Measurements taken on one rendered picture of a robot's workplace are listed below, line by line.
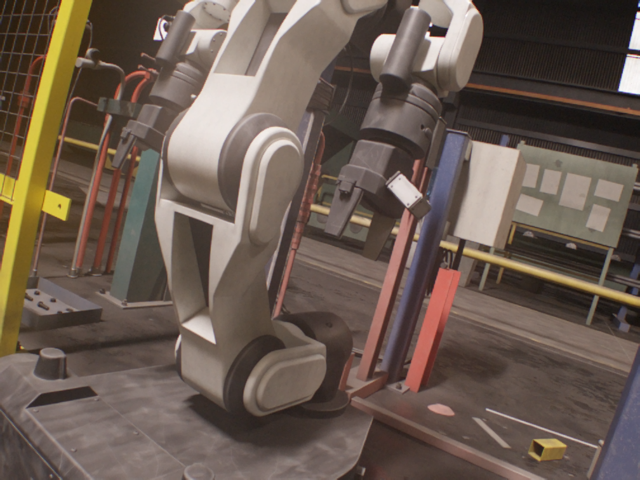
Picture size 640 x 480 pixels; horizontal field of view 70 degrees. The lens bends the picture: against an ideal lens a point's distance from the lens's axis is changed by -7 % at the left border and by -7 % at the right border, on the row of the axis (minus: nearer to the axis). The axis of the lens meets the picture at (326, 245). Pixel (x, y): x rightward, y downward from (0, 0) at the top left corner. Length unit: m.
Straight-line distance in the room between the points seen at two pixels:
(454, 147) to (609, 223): 4.94
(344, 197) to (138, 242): 1.46
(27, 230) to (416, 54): 1.00
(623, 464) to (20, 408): 1.22
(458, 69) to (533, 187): 6.06
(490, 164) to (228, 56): 1.33
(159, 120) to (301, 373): 0.49
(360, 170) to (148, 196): 1.44
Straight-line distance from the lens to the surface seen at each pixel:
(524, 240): 9.55
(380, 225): 0.64
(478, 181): 1.90
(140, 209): 1.94
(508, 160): 1.89
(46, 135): 1.28
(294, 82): 0.72
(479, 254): 3.88
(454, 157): 1.78
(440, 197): 1.77
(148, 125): 0.86
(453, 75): 0.62
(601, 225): 6.59
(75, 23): 1.30
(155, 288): 2.07
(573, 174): 6.67
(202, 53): 0.89
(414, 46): 0.61
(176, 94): 0.87
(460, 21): 0.65
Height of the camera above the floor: 0.59
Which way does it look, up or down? 5 degrees down
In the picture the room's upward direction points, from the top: 15 degrees clockwise
